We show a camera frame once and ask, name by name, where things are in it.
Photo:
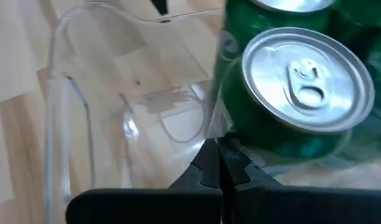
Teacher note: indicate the clear plastic bin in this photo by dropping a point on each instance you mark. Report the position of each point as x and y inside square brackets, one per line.
[131, 93]

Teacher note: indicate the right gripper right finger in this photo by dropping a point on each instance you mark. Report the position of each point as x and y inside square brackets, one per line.
[302, 205]

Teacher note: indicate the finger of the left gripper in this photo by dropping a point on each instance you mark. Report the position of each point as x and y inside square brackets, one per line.
[160, 6]

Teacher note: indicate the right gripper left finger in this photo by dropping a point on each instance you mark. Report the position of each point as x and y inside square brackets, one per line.
[146, 205]

